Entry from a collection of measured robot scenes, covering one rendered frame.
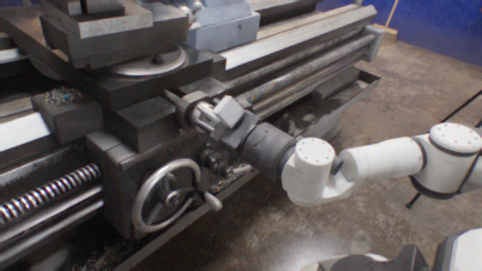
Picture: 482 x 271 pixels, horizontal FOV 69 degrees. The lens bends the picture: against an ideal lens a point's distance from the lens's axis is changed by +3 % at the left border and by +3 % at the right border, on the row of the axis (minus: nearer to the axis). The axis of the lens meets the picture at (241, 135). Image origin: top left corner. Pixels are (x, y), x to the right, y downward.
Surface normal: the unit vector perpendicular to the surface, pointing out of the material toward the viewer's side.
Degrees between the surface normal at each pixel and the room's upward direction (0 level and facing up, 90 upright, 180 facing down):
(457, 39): 90
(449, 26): 90
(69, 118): 90
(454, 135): 7
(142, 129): 90
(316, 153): 9
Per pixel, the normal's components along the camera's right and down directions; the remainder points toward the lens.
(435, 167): -0.72, 0.41
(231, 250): 0.14, -0.80
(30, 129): 0.55, -0.37
